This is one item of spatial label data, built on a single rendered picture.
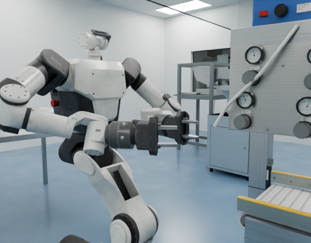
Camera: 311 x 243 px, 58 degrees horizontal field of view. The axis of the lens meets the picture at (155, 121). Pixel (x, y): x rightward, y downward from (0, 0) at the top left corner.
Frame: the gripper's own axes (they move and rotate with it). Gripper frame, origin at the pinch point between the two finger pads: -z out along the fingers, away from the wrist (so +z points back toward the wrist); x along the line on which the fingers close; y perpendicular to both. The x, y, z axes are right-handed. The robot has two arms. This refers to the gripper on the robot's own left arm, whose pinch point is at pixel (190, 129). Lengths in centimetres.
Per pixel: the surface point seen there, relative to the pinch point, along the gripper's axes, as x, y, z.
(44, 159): 70, -42, 251
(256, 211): 14.1, 16.1, -34.3
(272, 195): 15.6, -0.2, -30.7
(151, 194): 99, -112, 147
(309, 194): 15.6, -8.7, -37.6
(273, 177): 13.6, -9.9, -26.4
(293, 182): 13.9, -10.9, -32.3
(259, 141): 2.9, -10.8, -20.5
